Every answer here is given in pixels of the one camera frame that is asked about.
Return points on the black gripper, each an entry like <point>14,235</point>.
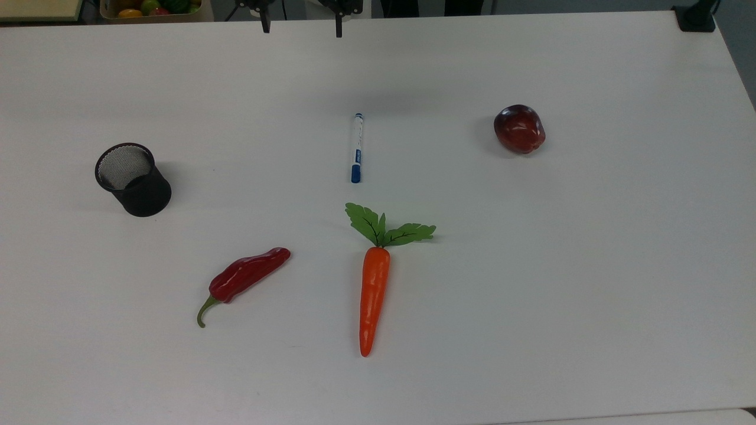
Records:
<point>345,5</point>

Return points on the white marker with blue cap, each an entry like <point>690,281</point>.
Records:
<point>357,147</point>

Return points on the cardboard box of toy fruit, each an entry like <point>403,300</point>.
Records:
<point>195,16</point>

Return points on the green toy fruit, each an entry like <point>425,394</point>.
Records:
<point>149,5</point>

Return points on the yellow toy fruit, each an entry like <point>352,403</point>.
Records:
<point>130,13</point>

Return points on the black mesh pen cup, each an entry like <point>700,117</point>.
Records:
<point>142,195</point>

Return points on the dark red apple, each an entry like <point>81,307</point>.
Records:
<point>520,130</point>

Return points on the red chili pepper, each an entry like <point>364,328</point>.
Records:
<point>245,274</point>

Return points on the light wooden board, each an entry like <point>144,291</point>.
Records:
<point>35,9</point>

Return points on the orange carrot with green leaves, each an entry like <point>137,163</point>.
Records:
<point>374,295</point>

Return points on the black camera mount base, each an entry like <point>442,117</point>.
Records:
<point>696,20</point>

